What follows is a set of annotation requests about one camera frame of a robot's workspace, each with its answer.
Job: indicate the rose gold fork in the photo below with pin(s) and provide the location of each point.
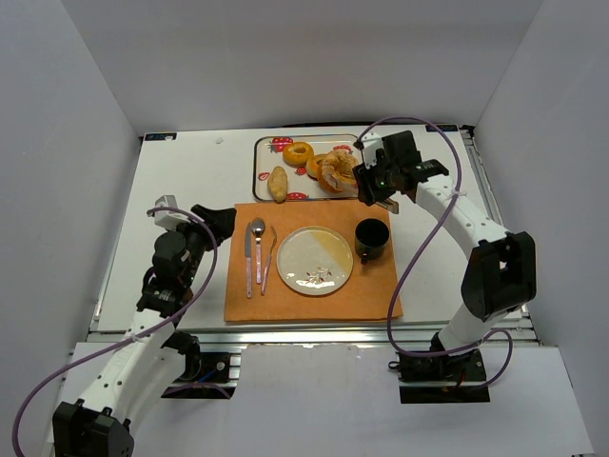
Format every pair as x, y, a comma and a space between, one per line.
268, 261

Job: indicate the black table corner label left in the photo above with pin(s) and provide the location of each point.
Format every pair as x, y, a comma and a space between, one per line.
160, 136

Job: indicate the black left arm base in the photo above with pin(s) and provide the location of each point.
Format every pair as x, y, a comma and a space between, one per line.
206, 374

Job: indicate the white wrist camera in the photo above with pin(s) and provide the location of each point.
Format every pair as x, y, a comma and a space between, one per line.
368, 145
164, 215

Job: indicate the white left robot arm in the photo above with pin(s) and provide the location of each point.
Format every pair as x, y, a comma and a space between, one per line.
153, 353

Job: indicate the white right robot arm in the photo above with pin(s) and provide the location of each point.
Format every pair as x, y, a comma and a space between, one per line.
501, 271

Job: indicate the orange glazed ring donut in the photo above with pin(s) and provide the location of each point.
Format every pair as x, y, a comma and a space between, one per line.
297, 154

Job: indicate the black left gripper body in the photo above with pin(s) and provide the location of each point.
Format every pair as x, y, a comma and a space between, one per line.
205, 228

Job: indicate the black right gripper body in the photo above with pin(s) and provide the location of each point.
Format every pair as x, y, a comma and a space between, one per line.
381, 191

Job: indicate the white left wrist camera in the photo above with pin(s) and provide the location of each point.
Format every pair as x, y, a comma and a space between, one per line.
164, 215

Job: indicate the large sugar-crusted bundt bread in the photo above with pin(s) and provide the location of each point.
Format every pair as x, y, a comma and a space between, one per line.
335, 172

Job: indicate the black table corner label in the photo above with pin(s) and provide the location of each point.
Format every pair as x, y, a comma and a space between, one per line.
160, 136
442, 127

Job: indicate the black table corner label right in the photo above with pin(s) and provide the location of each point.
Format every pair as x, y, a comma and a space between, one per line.
442, 127

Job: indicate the oblong baked bread roll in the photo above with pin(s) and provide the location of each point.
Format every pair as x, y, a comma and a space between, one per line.
277, 184

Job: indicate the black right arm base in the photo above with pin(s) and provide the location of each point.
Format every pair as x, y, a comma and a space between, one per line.
447, 379

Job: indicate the metal kitchen tongs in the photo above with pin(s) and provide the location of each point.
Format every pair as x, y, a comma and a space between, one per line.
348, 189

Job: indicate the dark green mug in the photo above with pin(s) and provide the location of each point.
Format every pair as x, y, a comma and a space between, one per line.
371, 237

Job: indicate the knife with pink handle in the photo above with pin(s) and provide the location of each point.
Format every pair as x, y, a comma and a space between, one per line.
248, 257

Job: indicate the round cream ceramic plate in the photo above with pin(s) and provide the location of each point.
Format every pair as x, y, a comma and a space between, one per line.
315, 261

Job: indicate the spoon with pink handle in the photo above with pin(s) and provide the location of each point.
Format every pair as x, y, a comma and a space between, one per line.
258, 229

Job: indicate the aluminium frame rail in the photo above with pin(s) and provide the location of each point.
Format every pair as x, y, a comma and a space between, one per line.
233, 339

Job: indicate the pale ring donut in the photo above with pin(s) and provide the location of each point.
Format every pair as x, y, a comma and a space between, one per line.
313, 164

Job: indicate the strawberry pattern rectangular tray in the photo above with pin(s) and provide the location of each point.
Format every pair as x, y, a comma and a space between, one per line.
268, 155

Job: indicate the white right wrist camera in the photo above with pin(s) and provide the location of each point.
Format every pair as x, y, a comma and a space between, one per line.
368, 145

